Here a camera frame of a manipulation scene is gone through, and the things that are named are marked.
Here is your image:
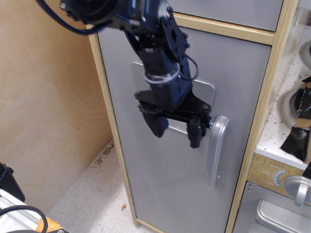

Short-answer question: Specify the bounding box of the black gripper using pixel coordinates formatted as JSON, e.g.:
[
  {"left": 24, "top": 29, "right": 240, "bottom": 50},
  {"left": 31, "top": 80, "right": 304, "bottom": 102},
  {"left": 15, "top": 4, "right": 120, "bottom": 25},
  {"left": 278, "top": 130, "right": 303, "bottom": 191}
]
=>
[{"left": 135, "top": 70, "right": 210, "bottom": 149}]

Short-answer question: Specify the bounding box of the silver fridge door handle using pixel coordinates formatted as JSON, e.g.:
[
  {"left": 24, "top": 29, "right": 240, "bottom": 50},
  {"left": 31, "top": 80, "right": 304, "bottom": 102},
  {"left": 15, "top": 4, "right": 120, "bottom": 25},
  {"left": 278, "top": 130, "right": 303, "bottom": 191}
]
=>
[{"left": 207, "top": 115, "right": 229, "bottom": 189}]

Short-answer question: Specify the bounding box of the silver fridge door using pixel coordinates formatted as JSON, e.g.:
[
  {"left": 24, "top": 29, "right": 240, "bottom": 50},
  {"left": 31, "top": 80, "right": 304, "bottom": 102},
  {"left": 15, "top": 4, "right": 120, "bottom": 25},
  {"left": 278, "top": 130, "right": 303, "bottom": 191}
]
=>
[{"left": 99, "top": 28, "right": 271, "bottom": 233}]

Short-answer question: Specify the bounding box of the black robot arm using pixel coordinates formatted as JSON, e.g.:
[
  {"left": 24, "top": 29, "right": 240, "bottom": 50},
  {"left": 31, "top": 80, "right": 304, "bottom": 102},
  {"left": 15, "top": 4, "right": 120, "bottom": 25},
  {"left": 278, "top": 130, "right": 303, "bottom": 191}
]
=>
[{"left": 38, "top": 0, "right": 211, "bottom": 148}]

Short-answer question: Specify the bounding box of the silver dispenser panel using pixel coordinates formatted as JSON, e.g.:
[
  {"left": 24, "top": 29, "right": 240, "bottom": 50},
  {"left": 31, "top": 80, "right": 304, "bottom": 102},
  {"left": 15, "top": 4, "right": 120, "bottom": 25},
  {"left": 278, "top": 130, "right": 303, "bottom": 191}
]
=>
[{"left": 131, "top": 62, "right": 215, "bottom": 134}]

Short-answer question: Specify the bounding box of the white speckled stove top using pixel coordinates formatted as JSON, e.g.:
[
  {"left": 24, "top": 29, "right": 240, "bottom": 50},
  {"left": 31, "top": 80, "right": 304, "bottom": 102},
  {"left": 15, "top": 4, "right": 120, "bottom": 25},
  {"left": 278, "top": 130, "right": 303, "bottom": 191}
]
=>
[{"left": 255, "top": 0, "right": 311, "bottom": 170}]

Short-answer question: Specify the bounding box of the silver oven door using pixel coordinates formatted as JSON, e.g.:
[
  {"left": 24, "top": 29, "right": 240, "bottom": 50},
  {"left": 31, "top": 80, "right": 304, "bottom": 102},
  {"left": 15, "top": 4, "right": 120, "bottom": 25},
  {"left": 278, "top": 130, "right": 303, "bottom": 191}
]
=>
[{"left": 233, "top": 182, "right": 311, "bottom": 233}]

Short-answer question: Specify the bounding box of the silver oven knob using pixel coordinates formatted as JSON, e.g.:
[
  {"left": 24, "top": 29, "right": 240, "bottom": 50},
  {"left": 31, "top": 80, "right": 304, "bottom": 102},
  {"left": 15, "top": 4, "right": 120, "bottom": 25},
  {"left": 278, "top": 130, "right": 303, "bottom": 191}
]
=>
[{"left": 284, "top": 176, "right": 311, "bottom": 207}]

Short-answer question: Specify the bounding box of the silver upper freezer door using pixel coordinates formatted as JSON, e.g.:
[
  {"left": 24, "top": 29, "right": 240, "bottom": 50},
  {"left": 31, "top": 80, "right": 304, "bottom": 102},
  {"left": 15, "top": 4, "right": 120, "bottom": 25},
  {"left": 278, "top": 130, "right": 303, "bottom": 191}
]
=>
[{"left": 168, "top": 0, "right": 283, "bottom": 31}]

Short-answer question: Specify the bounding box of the orange tape piece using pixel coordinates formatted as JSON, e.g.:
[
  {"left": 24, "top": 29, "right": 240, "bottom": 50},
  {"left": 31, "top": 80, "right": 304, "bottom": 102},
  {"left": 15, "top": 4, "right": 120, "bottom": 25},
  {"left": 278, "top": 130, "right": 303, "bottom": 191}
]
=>
[{"left": 35, "top": 218, "right": 62, "bottom": 233}]

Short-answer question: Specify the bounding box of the black box lower left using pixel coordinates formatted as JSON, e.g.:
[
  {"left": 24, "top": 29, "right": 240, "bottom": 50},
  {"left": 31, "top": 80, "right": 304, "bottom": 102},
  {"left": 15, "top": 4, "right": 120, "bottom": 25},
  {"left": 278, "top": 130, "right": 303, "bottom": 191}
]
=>
[{"left": 0, "top": 164, "right": 25, "bottom": 202}]

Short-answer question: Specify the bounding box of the wooden toy kitchen frame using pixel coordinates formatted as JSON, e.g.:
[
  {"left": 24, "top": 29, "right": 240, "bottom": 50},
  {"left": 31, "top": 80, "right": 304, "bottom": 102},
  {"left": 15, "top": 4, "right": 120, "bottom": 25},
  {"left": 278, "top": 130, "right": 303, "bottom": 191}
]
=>
[{"left": 90, "top": 0, "right": 298, "bottom": 233}]

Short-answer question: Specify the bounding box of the grey stove burner ring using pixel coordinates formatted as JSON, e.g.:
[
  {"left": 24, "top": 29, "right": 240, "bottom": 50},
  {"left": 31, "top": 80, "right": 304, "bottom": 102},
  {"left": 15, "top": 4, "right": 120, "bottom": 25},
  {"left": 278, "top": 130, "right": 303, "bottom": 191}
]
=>
[{"left": 279, "top": 87, "right": 311, "bottom": 129}]

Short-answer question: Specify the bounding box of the silver oven door handle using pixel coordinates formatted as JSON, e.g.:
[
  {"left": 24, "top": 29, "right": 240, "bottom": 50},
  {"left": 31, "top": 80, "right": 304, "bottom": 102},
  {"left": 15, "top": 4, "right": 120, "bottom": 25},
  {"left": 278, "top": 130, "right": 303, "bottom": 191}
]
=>
[{"left": 256, "top": 200, "right": 311, "bottom": 233}]

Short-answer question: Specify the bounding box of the upper grey burner ring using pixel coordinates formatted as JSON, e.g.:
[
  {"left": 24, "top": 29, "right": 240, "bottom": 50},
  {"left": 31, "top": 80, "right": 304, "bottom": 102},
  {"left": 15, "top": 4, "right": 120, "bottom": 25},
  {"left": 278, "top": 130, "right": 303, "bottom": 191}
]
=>
[{"left": 298, "top": 40, "right": 311, "bottom": 66}]

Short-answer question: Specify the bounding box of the aluminium rail lower left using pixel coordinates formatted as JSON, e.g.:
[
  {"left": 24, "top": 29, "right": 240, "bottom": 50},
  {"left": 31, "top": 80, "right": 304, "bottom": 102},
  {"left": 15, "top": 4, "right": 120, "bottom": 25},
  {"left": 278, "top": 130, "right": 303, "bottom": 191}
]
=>
[{"left": 0, "top": 189, "right": 43, "bottom": 233}]

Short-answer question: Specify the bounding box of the black braided cable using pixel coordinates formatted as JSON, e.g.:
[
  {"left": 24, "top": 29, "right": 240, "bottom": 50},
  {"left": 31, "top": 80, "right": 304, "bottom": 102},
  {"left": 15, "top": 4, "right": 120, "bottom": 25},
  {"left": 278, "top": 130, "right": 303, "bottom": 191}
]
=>
[{"left": 0, "top": 205, "right": 49, "bottom": 233}]

